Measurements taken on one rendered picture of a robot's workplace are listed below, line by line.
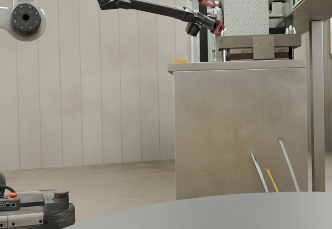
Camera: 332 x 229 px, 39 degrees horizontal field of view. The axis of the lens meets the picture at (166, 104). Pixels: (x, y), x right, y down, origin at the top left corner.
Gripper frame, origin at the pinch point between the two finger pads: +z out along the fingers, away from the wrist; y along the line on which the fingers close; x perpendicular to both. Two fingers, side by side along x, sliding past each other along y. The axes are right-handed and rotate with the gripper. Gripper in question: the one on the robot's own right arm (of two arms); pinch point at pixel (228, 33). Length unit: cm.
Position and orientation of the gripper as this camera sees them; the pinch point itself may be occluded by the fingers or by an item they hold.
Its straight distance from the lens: 253.0
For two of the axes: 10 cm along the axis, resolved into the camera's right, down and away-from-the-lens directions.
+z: 8.8, 4.8, -0.5
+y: -0.7, 0.2, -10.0
